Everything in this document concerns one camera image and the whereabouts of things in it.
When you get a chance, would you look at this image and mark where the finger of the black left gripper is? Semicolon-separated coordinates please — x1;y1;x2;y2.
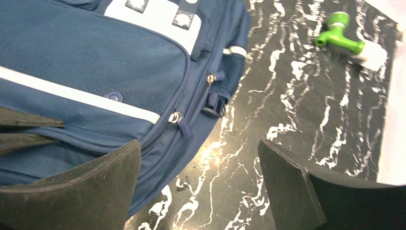
0;133;58;156
0;106;65;127

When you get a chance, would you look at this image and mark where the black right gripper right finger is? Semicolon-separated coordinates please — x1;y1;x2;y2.
258;139;406;230

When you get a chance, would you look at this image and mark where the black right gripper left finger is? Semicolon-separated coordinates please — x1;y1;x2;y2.
0;140;141;230

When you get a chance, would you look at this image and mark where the navy blue student backpack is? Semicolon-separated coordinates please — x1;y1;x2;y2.
0;0;250;216

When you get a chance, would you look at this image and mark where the green tap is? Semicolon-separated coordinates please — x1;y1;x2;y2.
314;11;365;55

